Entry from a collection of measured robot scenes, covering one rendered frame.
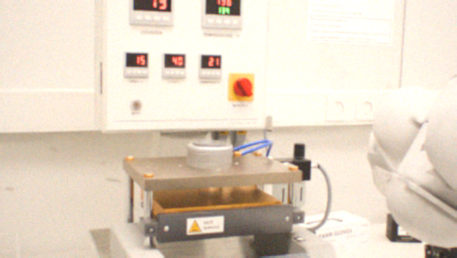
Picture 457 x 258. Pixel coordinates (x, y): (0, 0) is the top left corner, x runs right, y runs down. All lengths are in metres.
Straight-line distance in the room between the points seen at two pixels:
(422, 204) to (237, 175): 0.40
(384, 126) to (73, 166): 0.95
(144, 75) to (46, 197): 0.53
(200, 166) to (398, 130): 0.39
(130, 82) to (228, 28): 0.22
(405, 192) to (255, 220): 0.39
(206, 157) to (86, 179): 0.59
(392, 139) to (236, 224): 0.34
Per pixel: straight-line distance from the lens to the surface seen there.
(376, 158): 0.88
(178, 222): 0.91
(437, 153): 0.55
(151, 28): 1.10
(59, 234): 1.53
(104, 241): 1.19
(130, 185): 1.05
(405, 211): 0.62
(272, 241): 1.06
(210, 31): 1.13
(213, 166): 0.97
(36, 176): 1.49
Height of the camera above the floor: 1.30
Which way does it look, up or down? 7 degrees down
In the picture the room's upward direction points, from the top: 2 degrees clockwise
